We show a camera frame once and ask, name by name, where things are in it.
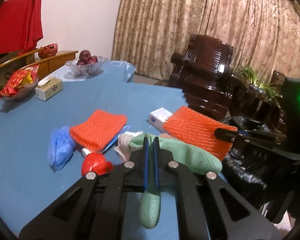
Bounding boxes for red plastic bag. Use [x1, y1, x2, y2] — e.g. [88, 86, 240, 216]
[81, 152, 114, 176]

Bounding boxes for green rubber glove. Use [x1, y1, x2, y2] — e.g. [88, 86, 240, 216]
[139, 137, 222, 229]

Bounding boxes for white tissue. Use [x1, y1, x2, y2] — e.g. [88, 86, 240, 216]
[114, 131, 143, 162]

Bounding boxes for blue plastic bag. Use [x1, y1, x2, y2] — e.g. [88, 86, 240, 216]
[47, 126, 76, 171]

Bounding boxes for orange foam net sleeve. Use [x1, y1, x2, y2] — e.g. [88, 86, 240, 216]
[69, 109, 127, 152]

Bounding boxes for small white carton box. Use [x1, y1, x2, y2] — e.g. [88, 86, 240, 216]
[148, 107, 173, 132]

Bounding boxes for black trash bag bin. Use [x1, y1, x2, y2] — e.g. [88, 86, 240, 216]
[222, 116, 292, 208]

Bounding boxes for dark wooden side table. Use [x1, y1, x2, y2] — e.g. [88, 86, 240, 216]
[229, 83, 287, 134]

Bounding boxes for green potted plant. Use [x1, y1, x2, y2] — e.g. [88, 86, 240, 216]
[237, 64, 282, 105]

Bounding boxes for dark wooden armchair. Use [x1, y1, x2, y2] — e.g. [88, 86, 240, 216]
[168, 34, 241, 120]

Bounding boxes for blue tablecloth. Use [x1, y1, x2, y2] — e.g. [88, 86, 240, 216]
[0, 61, 186, 237]

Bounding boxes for white tissue box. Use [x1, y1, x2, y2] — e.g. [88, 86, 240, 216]
[35, 75, 63, 101]

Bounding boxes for glass fruit bowl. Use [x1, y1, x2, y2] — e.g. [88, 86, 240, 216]
[64, 56, 108, 79]

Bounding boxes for beige patterned curtain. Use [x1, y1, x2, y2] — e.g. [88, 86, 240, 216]
[111, 0, 300, 80]

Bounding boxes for red snack packets dish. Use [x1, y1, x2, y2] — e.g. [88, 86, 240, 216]
[0, 64, 39, 102]

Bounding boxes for red apples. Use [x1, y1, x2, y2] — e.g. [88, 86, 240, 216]
[76, 50, 98, 66]

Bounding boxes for red lantern ornament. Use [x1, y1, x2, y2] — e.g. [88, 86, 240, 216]
[38, 43, 58, 59]

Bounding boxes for wooden sideboard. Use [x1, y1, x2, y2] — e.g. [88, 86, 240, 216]
[0, 49, 78, 90]

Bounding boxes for red cloth cover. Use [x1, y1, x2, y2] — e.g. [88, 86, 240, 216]
[0, 0, 43, 54]

